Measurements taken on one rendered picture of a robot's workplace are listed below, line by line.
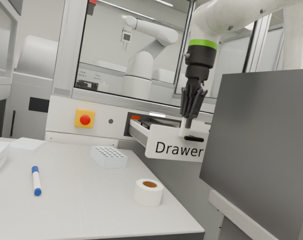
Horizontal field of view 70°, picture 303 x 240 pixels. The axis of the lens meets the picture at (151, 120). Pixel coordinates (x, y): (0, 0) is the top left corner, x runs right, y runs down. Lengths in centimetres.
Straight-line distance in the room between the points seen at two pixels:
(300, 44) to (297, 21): 9
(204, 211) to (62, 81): 102
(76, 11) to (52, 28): 323
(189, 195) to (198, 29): 87
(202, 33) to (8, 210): 65
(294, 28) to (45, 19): 376
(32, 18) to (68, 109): 339
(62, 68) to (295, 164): 82
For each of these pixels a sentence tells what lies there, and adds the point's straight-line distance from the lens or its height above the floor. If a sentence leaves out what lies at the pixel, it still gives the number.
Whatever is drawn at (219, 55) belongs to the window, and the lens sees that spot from 122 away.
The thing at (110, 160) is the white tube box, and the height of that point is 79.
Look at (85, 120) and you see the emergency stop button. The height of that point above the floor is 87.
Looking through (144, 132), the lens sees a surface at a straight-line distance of 80.
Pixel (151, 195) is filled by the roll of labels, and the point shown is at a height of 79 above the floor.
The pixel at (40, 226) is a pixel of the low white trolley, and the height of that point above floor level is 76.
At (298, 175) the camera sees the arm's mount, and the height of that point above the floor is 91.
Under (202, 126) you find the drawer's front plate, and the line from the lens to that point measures 114.
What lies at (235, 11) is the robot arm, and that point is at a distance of 62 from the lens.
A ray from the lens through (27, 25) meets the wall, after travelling 424.
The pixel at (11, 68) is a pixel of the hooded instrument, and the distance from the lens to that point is 188.
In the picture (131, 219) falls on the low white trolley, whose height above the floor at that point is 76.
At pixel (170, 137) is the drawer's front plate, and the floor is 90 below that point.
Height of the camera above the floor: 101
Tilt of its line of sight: 6 degrees down
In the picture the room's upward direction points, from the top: 11 degrees clockwise
